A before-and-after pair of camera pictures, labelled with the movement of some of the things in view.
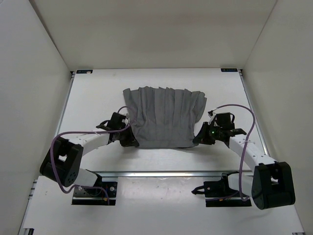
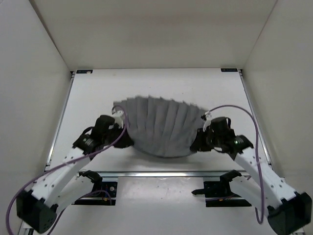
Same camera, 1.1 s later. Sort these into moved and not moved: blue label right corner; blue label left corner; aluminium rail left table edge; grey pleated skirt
Moved: grey pleated skirt
Not moved: aluminium rail left table edge; blue label left corner; blue label right corner
